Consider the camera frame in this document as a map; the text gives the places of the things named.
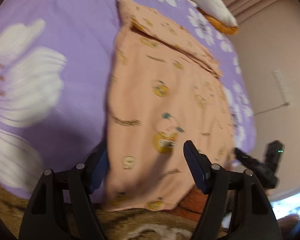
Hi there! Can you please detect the orange cartoon print baby garment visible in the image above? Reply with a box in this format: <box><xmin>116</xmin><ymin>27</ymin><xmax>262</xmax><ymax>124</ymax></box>
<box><xmin>104</xmin><ymin>0</ymin><xmax>234</xmax><ymax>211</ymax></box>

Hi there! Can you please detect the orange fuzzy clothing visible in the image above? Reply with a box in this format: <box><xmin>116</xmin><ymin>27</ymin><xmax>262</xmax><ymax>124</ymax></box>
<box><xmin>172</xmin><ymin>186</ymin><xmax>207</xmax><ymax>222</ymax></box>

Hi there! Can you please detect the brown fuzzy blanket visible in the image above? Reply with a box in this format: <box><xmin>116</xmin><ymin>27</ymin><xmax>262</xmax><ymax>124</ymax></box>
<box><xmin>0</xmin><ymin>175</ymin><xmax>231</xmax><ymax>240</ymax></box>

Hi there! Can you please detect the purple floral blanket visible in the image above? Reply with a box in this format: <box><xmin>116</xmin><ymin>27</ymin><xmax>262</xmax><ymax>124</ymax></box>
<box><xmin>0</xmin><ymin>0</ymin><xmax>257</xmax><ymax>204</ymax></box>

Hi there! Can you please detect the white goose plush toy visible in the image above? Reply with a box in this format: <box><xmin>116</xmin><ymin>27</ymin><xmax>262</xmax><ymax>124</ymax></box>
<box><xmin>189</xmin><ymin>0</ymin><xmax>239</xmax><ymax>35</ymax></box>

